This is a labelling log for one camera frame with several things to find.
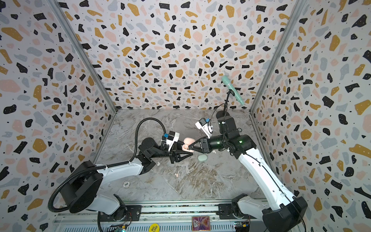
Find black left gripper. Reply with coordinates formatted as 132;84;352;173
151;142;194;166

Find pink earbud case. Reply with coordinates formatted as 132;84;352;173
182;138;196;152

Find mint green earbud case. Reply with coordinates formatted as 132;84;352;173
198;155;208;162

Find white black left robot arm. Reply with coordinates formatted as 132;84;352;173
60;137;193;215

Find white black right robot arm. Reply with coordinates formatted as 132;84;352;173
182;113;308;232

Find black microphone stand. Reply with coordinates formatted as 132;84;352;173
216;90;235;119

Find pink square sticker card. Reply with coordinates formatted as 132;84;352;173
191;216;211;232

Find mint green toy microphone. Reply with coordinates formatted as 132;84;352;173
221;75;245;106

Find yellow round sticker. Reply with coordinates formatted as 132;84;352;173
148;223;160;232

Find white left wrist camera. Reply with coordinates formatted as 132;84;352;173
164;131;180;151

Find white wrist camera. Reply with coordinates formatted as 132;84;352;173
164;131;180;151
195;118;213;139

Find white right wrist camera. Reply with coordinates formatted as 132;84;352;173
195;118;213;139

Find black corrugated cable conduit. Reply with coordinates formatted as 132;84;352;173
47;117;166;213

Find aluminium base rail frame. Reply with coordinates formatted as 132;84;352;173
51;200;269;232

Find right aluminium corner post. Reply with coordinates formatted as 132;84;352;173
249;0;307;114

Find aluminium corner post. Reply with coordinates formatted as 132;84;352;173
46;0;117;114
249;0;307;114

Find left aluminium corner post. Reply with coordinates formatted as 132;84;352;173
46;0;117;114

